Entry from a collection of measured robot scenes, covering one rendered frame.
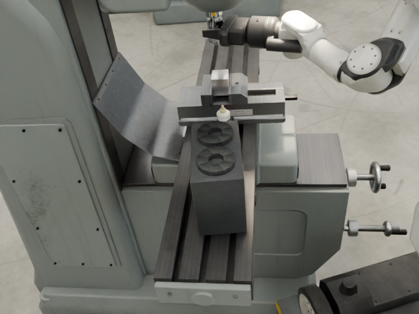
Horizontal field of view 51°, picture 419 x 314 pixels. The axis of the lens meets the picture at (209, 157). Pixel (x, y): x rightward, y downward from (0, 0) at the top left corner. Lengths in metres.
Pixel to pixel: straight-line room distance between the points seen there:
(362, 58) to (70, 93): 0.79
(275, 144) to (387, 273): 0.54
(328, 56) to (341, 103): 2.05
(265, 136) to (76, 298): 1.06
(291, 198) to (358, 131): 1.49
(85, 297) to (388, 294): 1.20
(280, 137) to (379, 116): 1.63
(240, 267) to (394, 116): 2.24
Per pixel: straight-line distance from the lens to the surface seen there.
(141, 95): 1.61
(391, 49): 1.09
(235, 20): 1.33
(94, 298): 2.01
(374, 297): 1.46
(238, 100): 1.41
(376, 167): 1.68
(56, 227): 1.76
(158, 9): 1.22
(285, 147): 1.52
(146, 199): 1.62
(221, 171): 0.99
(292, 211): 1.61
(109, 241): 1.75
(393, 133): 3.00
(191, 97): 1.47
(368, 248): 2.32
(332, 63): 1.15
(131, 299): 1.95
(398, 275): 1.52
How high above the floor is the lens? 1.81
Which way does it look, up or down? 41 degrees down
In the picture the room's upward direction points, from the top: 7 degrees counter-clockwise
